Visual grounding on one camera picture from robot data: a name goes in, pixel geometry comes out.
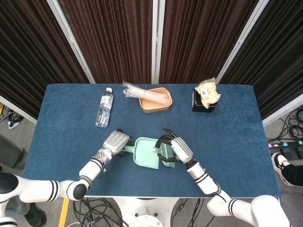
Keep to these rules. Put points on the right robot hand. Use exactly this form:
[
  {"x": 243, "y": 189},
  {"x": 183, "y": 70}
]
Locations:
[{"x": 181, "y": 150}]

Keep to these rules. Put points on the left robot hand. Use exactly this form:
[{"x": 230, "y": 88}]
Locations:
[{"x": 114, "y": 142}]

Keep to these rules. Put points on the mint green hand broom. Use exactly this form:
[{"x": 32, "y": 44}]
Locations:
[{"x": 166, "y": 150}]

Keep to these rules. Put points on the mint green dustpan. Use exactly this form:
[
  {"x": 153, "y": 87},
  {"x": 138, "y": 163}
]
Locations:
[{"x": 144, "y": 153}]

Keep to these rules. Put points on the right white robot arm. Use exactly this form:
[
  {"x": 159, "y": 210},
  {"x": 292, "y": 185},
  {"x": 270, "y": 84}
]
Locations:
[{"x": 203, "y": 179}]

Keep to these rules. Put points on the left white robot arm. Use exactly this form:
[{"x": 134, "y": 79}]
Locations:
[{"x": 92, "y": 169}]

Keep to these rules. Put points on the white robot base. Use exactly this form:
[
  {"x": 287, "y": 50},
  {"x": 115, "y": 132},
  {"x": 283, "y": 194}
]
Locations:
[{"x": 146, "y": 212}]

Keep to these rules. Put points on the clear plastic water bottle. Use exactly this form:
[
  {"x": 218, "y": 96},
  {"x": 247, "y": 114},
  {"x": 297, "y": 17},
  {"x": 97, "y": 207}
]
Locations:
[{"x": 104, "y": 111}]

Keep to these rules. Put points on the black cardboard box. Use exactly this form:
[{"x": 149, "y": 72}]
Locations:
[{"x": 197, "y": 104}]

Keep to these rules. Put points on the tan paper bowl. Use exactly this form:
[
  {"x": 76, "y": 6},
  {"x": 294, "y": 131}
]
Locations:
[{"x": 155, "y": 108}]

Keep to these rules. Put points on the blue table mat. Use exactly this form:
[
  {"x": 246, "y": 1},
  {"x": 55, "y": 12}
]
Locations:
[{"x": 59, "y": 142}]

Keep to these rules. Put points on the clear plastic cup stack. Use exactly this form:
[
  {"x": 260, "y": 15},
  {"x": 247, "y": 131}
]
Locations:
[{"x": 142, "y": 93}]

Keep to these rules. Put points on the yellow snack bag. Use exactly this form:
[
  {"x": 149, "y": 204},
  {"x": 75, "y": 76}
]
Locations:
[{"x": 208, "y": 94}]

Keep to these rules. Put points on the yellow floor tape strip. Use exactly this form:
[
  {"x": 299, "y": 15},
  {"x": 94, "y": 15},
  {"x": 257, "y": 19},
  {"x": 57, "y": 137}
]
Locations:
[{"x": 64, "y": 212}]

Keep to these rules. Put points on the black and white sneaker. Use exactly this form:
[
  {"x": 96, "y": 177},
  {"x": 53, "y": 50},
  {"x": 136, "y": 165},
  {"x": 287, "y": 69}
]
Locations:
[{"x": 279, "y": 165}]

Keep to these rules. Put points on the brown curtain partition panel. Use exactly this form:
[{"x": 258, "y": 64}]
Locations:
[
  {"x": 272, "y": 52},
  {"x": 106, "y": 40},
  {"x": 201, "y": 40},
  {"x": 28, "y": 47}
]

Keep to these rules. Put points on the white paper scrap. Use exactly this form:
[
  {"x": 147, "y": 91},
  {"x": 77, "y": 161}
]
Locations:
[{"x": 13, "y": 125}]

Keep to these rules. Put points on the grey trouser leg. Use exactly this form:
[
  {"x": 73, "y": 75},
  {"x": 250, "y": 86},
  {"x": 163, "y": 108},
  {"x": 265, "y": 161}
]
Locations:
[{"x": 11, "y": 151}]

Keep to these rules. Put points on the black shoe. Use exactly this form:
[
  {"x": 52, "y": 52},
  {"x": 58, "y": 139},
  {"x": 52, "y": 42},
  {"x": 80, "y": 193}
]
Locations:
[{"x": 36, "y": 215}]

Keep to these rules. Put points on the black foot pedal board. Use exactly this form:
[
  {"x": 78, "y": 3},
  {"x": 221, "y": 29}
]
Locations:
[{"x": 292, "y": 147}]

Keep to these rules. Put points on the black trouser leg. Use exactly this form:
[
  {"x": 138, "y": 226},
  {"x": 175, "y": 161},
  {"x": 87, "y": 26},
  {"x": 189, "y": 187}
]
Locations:
[{"x": 296, "y": 173}]

